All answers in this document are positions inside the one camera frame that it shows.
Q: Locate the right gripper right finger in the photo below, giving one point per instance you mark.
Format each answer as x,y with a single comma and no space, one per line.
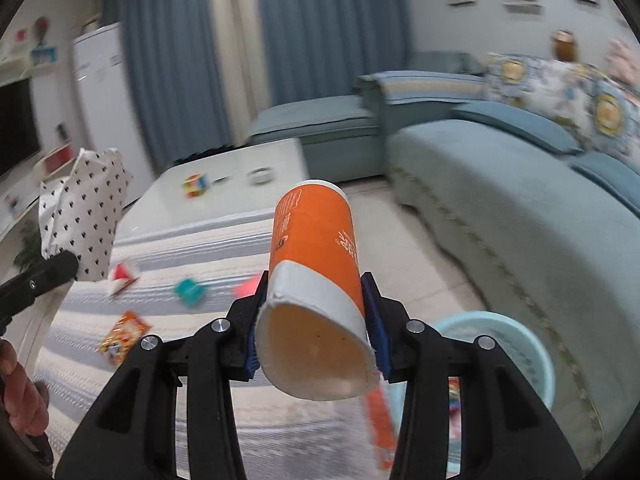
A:
385,319

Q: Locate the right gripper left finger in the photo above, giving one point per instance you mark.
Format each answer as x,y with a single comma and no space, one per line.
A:
129,431

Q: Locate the white heart pattern bag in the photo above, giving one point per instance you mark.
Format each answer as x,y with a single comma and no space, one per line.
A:
80,212

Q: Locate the orange snack wrapper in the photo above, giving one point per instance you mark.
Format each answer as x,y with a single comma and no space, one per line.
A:
383,433

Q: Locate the orange paper cup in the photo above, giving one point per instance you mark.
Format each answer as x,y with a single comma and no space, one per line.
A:
310,334

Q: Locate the light blue mesh trash basket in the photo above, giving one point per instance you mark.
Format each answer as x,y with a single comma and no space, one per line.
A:
501,416

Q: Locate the left hand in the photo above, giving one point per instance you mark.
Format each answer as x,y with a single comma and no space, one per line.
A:
25,404

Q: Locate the potted green plant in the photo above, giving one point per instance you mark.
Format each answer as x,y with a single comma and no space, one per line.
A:
30,252

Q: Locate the colourful snack packet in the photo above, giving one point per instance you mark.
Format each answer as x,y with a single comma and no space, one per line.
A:
126,332

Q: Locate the white tv shelf unit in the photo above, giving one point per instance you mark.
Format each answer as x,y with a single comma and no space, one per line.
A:
52,105

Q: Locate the red white paper cup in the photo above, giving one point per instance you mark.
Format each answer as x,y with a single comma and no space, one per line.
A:
124,274

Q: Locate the striped woven table cloth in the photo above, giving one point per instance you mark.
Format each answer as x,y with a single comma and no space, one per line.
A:
280,437

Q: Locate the black television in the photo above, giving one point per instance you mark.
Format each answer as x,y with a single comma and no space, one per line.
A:
18,132

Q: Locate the pink paper scrap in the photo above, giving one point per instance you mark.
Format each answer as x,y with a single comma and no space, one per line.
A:
248,287

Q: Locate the white refrigerator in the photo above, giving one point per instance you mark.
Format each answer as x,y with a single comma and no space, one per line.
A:
108,108

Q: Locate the blue sofa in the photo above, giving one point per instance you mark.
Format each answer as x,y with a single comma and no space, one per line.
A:
547,231

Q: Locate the rubiks cube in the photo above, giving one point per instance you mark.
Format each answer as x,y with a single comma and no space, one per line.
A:
195,185

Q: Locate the round white ashtray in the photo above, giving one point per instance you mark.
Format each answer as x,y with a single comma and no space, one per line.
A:
260,176

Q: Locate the blue curtain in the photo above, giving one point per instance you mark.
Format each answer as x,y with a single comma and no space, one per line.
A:
201,70

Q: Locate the floral cushion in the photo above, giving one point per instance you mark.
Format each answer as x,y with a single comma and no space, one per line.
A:
601,113

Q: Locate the blue ottoman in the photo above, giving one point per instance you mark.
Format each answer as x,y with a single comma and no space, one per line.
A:
340,138

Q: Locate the brown jar on sofa back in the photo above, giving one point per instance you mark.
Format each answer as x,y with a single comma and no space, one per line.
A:
564,46

